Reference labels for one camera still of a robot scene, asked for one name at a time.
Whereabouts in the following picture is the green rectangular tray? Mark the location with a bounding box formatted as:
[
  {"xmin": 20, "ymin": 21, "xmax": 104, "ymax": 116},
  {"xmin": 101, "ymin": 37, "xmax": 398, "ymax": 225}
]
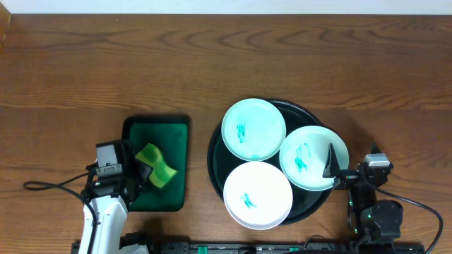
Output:
[{"xmin": 122, "ymin": 116, "xmax": 189, "ymax": 212}]

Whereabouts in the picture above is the mint green plate top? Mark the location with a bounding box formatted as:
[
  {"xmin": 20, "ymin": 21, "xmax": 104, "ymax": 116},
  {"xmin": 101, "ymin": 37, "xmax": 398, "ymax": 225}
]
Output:
[{"xmin": 220, "ymin": 98, "xmax": 286, "ymax": 162}]

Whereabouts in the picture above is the white plate front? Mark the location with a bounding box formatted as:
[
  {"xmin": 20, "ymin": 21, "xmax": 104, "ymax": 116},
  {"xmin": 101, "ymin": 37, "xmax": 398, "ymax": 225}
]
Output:
[{"xmin": 222, "ymin": 162, "xmax": 293, "ymax": 230}]

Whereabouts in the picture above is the green yellow sponge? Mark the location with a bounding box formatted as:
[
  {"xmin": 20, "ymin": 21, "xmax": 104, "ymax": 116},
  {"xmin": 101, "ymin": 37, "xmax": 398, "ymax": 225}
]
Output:
[{"xmin": 136, "ymin": 143, "xmax": 178, "ymax": 189}]

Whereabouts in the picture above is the mint green plate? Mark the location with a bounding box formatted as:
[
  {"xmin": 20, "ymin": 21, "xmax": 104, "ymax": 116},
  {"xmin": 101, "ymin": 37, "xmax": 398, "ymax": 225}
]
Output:
[
  {"xmin": 220, "ymin": 98, "xmax": 286, "ymax": 162},
  {"xmin": 279, "ymin": 126, "xmax": 349, "ymax": 191}
]

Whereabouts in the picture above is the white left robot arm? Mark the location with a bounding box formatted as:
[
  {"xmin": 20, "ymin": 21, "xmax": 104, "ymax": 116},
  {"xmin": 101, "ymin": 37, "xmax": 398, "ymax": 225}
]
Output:
[{"xmin": 78, "ymin": 140, "xmax": 153, "ymax": 253}]

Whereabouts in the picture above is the mint green plate right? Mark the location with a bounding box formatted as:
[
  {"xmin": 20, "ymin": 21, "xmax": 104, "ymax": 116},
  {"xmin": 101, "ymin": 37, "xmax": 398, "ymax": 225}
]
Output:
[{"xmin": 279, "ymin": 126, "xmax": 349, "ymax": 191}]

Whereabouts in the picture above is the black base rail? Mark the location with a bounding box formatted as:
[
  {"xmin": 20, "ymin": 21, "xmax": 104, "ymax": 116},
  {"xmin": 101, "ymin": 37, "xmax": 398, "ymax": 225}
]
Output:
[{"xmin": 150, "ymin": 242, "xmax": 425, "ymax": 254}]

